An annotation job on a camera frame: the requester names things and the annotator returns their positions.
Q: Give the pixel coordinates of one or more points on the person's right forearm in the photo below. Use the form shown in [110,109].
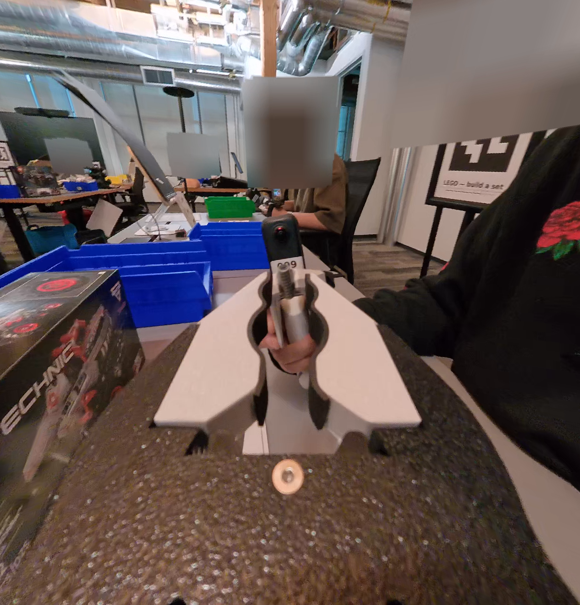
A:
[403,312]

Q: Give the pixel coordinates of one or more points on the black display screen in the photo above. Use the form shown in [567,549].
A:
[30,137]

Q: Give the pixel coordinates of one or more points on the marker sign on easel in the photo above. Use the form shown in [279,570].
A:
[464,184]

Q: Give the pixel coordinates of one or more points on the wall vent grille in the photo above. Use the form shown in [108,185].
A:
[157,75]

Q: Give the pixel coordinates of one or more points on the person's right hand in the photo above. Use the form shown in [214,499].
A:
[294,357]

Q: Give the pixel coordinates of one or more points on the green storage bin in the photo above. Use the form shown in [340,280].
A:
[228,208]

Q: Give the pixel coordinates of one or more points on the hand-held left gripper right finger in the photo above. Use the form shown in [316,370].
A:
[361,368]

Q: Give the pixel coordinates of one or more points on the black toy set box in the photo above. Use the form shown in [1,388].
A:
[58,378]

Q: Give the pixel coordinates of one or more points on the silver air duct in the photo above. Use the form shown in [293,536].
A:
[106,47]
[309,42]

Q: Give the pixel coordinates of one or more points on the person's black rose sweatshirt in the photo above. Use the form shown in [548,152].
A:
[531,331]

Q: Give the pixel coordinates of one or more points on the leaning display board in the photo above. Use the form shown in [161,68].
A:
[148,165]

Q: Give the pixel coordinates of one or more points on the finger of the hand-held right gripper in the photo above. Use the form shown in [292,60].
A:
[299,321]
[279,314]

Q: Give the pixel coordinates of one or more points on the dark toy set box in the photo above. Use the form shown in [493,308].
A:
[35,182]

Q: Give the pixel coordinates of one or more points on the wooden background desk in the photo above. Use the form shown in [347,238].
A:
[44,199]

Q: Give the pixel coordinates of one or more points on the teal bag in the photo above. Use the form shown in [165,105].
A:
[49,241]

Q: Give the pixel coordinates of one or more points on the black floor lamp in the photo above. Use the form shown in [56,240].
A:
[179,90]

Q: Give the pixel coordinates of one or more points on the black office chair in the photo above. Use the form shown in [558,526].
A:
[363,189]

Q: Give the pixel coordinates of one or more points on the wooden post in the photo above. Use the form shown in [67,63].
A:
[269,38]

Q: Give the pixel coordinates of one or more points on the white table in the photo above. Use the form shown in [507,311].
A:
[129,235]

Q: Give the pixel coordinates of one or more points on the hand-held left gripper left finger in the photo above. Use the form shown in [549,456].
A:
[214,368]

